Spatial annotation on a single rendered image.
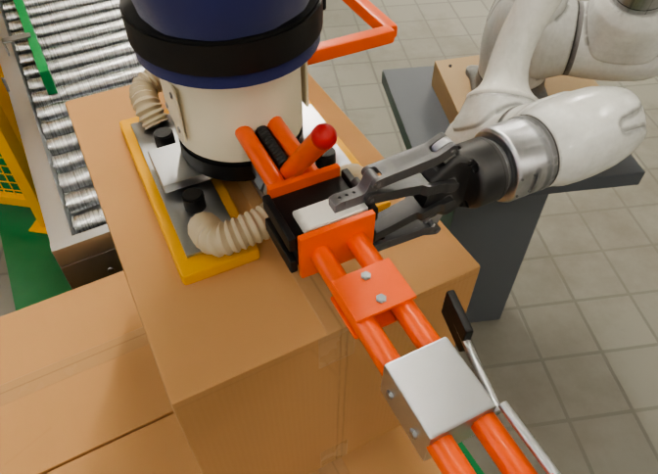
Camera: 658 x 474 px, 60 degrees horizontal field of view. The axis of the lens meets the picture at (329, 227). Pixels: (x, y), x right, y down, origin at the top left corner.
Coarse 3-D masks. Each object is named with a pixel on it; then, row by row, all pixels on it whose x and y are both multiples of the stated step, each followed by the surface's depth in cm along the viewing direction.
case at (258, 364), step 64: (128, 192) 80; (256, 192) 80; (128, 256) 72; (384, 256) 72; (448, 256) 72; (192, 320) 66; (256, 320) 66; (320, 320) 66; (192, 384) 60; (256, 384) 64; (320, 384) 72; (192, 448) 67; (256, 448) 76; (320, 448) 87
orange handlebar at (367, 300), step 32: (352, 0) 90; (384, 32) 82; (288, 128) 68; (256, 160) 64; (320, 256) 54; (352, 288) 51; (384, 288) 51; (352, 320) 50; (384, 320) 52; (416, 320) 49; (384, 352) 47; (448, 448) 42; (512, 448) 42
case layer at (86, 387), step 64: (0, 320) 125; (64, 320) 125; (128, 320) 125; (0, 384) 115; (64, 384) 115; (128, 384) 115; (0, 448) 106; (64, 448) 106; (128, 448) 106; (384, 448) 106
